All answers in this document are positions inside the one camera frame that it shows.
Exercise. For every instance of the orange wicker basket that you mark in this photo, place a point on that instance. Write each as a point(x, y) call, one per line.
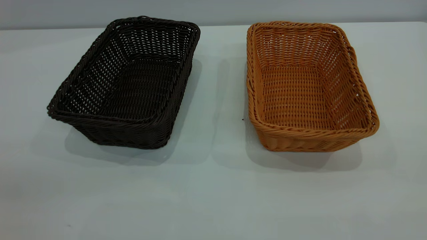
point(297, 96)

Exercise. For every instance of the black wicker basket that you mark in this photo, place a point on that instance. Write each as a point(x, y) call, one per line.
point(133, 86)

